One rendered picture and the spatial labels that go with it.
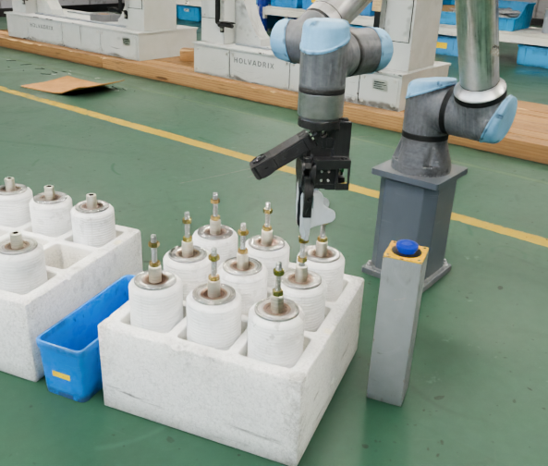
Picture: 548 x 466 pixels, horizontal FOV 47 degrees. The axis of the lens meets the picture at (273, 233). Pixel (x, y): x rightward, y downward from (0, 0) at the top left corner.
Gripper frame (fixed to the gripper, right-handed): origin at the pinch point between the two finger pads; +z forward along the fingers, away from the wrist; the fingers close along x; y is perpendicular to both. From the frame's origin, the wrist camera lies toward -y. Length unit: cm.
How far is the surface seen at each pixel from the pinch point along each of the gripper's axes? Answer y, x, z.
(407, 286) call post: 18.9, -5.4, 8.9
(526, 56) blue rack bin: 250, 410, 29
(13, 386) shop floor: -54, 5, 35
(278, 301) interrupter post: -4.9, -11.5, 8.0
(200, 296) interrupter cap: -17.8, -5.9, 9.8
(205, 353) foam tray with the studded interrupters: -16.9, -12.2, 17.3
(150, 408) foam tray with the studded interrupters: -27.0, -7.3, 32.2
